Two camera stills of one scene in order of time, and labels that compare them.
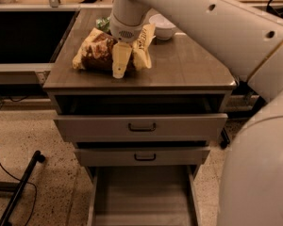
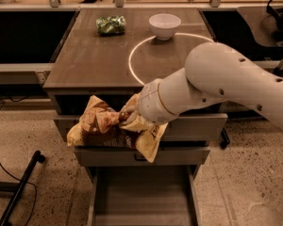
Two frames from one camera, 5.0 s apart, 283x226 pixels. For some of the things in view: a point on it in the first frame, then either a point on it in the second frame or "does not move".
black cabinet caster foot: [225, 139] does not move
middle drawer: [141, 157] does not move
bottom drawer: [148, 195] does not move
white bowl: [163, 28] does not move
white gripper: [124, 32] -> [149, 102]
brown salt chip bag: [96, 51] -> [100, 124]
